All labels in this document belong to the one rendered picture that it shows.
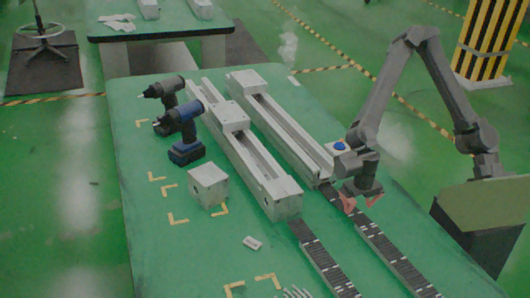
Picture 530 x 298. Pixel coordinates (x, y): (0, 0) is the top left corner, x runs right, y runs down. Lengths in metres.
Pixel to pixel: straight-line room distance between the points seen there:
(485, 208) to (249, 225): 0.70
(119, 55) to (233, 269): 2.01
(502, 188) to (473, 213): 0.11
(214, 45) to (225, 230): 1.91
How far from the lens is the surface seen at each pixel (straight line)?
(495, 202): 1.48
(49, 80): 4.24
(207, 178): 1.37
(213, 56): 3.07
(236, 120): 1.60
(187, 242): 1.30
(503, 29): 4.49
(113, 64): 3.00
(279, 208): 1.32
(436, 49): 1.52
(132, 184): 1.53
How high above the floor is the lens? 1.71
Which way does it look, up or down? 34 degrees down
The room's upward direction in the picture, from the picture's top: 3 degrees clockwise
